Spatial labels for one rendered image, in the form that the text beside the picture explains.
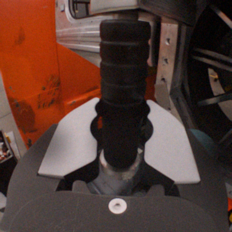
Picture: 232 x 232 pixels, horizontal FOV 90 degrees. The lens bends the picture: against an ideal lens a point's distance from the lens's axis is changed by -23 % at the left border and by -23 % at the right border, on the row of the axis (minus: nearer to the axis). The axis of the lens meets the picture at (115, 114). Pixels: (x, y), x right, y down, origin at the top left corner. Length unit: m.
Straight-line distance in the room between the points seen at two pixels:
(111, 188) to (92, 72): 0.40
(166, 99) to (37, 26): 0.35
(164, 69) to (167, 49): 0.05
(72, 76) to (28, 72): 0.14
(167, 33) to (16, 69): 0.35
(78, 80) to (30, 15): 0.26
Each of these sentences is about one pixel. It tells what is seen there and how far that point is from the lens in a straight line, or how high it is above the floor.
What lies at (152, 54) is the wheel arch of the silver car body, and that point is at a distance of 0.62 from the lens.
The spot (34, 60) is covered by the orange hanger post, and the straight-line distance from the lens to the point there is 0.40.
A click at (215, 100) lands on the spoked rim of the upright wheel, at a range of 0.41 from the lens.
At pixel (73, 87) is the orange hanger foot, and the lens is 0.48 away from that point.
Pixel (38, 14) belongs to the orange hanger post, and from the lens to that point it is 0.40.
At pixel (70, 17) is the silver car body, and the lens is 1.29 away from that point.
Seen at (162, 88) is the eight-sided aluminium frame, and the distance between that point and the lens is 0.34.
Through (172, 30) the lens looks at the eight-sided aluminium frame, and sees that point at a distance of 0.32.
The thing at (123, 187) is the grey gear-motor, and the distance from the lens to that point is 0.56.
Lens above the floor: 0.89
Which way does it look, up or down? 33 degrees down
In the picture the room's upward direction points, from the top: 1 degrees clockwise
